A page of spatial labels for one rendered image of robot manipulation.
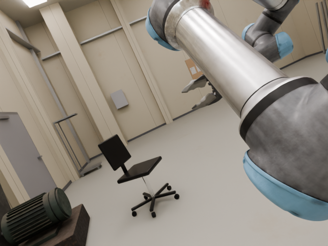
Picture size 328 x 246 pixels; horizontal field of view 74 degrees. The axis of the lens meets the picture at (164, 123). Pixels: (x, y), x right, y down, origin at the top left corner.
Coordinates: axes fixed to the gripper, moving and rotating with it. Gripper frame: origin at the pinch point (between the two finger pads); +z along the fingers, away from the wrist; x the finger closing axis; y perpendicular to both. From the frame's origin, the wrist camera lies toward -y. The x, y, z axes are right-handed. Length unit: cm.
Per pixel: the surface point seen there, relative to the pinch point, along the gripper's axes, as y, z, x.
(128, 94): 791, 312, -146
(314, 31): 965, -486, -381
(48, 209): 84, 195, -60
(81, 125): 704, 526, -135
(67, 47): 749, 374, 127
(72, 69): 718, 400, 57
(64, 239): 59, 181, -85
